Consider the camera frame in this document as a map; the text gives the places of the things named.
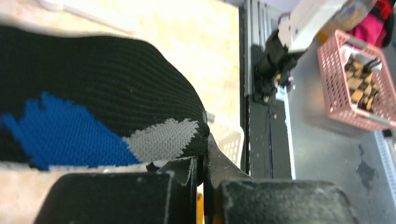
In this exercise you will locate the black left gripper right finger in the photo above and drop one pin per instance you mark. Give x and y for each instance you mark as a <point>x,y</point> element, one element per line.
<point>233,197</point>

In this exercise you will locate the pink plastic basket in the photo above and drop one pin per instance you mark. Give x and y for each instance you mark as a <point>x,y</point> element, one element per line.
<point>357,84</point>

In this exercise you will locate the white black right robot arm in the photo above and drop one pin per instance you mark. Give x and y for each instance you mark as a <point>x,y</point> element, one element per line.
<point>296,32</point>

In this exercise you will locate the black sock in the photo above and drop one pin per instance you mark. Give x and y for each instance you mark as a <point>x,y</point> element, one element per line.
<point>92,102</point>

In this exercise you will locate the white cable duct strip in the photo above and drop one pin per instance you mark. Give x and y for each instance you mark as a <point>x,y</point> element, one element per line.
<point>282,95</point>

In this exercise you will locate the white metal drying rack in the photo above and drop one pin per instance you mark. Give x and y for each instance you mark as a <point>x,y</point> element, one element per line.
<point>95,13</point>

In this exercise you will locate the white plastic basket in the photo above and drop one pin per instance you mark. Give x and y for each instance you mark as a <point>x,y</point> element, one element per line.
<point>228,135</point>

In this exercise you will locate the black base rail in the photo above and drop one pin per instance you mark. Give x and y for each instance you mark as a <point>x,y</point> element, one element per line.
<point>265,148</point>

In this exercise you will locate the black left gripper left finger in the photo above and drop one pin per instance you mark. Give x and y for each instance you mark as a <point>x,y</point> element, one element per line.
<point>167,196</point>

